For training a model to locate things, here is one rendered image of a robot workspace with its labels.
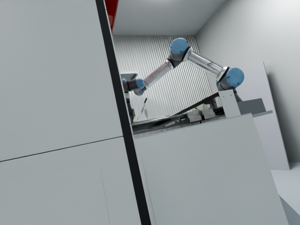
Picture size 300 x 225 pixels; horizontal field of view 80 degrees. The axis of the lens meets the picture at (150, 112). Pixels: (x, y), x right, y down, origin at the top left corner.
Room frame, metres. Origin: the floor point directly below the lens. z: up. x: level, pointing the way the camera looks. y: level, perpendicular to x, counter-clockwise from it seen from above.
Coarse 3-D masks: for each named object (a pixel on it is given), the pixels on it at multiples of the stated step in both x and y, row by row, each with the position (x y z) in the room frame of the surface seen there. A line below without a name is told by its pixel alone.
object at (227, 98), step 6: (228, 90) 0.89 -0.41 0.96; (222, 96) 0.87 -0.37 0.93; (228, 96) 0.88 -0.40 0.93; (234, 96) 0.90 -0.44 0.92; (222, 102) 0.87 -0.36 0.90; (228, 102) 0.88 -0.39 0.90; (234, 102) 0.89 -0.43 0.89; (228, 108) 0.88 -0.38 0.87; (234, 108) 0.89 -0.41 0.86; (228, 114) 0.87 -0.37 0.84; (234, 114) 0.88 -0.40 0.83; (240, 114) 0.90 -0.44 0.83
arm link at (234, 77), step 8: (176, 40) 1.12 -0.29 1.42; (184, 40) 1.11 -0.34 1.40; (176, 48) 1.12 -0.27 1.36; (184, 48) 1.11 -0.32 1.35; (176, 56) 1.17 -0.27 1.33; (184, 56) 1.14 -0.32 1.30; (192, 56) 1.14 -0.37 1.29; (200, 56) 1.14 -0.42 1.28; (192, 64) 1.18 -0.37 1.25; (200, 64) 1.15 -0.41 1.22; (208, 64) 1.13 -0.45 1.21; (216, 64) 1.13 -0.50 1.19; (208, 72) 1.17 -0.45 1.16; (216, 72) 1.14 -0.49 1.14; (224, 72) 1.11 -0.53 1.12; (232, 72) 1.10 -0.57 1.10; (240, 72) 1.10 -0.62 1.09; (224, 80) 1.14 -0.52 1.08; (232, 80) 1.10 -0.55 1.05; (240, 80) 1.10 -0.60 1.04; (224, 88) 1.23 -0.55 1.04; (232, 88) 1.18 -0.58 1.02
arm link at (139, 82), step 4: (132, 80) 1.17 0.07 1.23; (136, 80) 1.16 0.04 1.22; (140, 80) 1.16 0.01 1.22; (128, 84) 1.16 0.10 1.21; (132, 84) 1.16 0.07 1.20; (136, 84) 1.16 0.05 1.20; (140, 84) 1.16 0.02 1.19; (132, 88) 1.17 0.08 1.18; (136, 88) 1.18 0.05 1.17; (140, 88) 1.19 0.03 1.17
